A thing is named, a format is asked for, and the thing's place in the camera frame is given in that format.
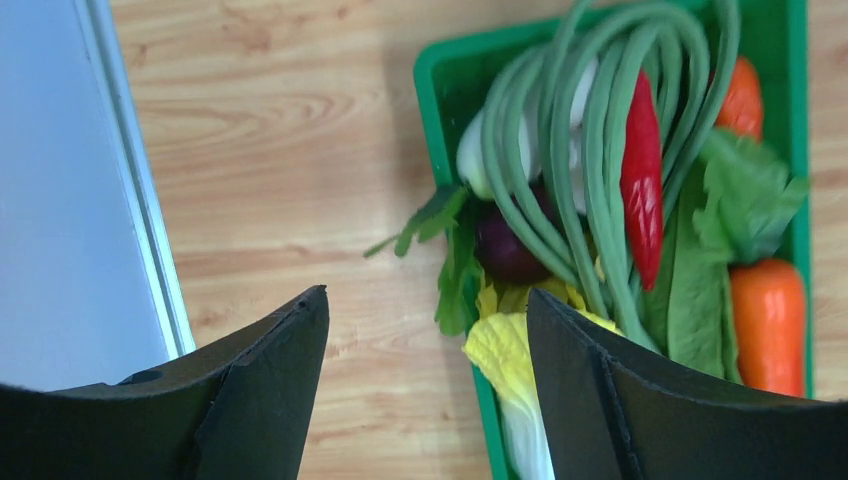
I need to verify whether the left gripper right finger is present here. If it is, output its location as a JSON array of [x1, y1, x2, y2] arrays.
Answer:
[[527, 290, 847, 479]]

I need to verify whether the green spinach leaf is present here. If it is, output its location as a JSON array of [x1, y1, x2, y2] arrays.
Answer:
[[643, 164, 742, 384]]

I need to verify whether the green plastic tray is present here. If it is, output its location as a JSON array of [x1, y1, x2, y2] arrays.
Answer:
[[414, 1, 815, 479]]

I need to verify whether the small orange carrot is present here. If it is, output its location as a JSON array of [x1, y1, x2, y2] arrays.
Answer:
[[714, 56, 764, 143]]

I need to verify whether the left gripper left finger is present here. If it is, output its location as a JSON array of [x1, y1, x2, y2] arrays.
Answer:
[[1, 285, 330, 479]]

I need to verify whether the red chili pepper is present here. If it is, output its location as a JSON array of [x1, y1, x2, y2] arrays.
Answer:
[[619, 71, 664, 291]]

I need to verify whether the green long beans bundle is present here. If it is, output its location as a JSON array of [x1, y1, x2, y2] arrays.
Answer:
[[481, 1, 741, 350]]

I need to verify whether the purple onion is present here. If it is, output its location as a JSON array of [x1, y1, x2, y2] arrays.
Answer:
[[475, 203, 551, 285]]

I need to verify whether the large orange carrot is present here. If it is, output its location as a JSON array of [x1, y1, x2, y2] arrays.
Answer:
[[730, 258, 807, 397]]

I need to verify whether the white mushroom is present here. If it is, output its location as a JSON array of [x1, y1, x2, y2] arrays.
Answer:
[[456, 57, 599, 215]]

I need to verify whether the green cilantro leaf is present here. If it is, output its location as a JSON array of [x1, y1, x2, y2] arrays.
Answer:
[[362, 184, 479, 337]]

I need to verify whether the yellow napa cabbage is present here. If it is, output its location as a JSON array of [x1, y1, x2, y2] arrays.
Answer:
[[462, 277, 621, 479]]

